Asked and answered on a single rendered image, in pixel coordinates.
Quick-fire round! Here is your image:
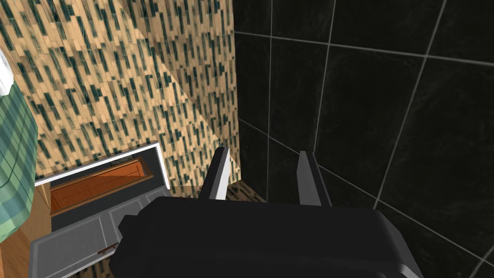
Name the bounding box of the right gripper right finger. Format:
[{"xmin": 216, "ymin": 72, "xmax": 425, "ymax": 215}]
[{"xmin": 296, "ymin": 150, "xmax": 332, "ymax": 207}]

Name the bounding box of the white rounded object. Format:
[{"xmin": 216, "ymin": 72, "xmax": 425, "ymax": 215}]
[{"xmin": 0, "ymin": 49, "xmax": 15, "ymax": 97}]

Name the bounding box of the grey panelled door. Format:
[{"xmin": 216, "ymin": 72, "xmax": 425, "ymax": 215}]
[{"xmin": 28, "ymin": 185, "xmax": 173, "ymax": 278}]

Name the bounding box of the green plaid cloth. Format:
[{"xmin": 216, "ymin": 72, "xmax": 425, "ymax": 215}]
[{"xmin": 0, "ymin": 82, "xmax": 39, "ymax": 244}]

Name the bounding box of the orange wooden panel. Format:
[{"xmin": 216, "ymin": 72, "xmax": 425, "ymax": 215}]
[{"xmin": 49, "ymin": 157, "xmax": 154, "ymax": 215}]

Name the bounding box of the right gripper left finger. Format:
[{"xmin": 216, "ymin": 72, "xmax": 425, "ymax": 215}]
[{"xmin": 198, "ymin": 146, "xmax": 232, "ymax": 201}]

